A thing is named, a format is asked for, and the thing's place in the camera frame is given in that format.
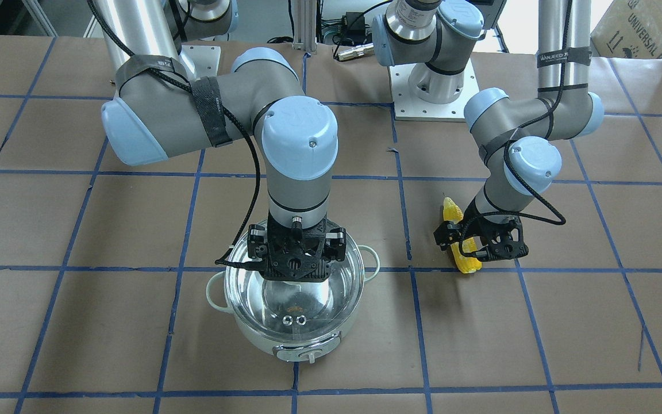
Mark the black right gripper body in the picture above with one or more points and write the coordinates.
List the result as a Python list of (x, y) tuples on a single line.
[(258, 244)]

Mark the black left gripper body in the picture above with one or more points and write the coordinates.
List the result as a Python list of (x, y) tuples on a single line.
[(476, 228)]

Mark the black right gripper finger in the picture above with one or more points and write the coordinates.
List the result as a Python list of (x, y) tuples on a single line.
[(335, 245), (257, 242)]

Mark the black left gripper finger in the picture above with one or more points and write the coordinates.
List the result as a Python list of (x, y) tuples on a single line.
[(468, 247), (447, 234)]

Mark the yellow corn cob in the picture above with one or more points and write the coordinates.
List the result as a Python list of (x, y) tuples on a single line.
[(465, 264)]

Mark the glass pot lid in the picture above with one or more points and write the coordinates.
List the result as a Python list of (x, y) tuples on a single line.
[(296, 312)]

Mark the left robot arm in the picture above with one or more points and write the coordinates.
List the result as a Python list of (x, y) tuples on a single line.
[(514, 138)]

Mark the pale green cooking pot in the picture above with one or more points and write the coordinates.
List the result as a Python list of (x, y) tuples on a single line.
[(290, 352)]

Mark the cardboard box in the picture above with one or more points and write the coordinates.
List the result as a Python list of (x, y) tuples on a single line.
[(630, 29)]

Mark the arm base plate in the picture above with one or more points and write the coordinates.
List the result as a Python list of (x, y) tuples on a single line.
[(200, 60), (420, 94)]

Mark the aluminium frame post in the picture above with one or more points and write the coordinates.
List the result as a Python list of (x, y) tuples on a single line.
[(304, 25)]

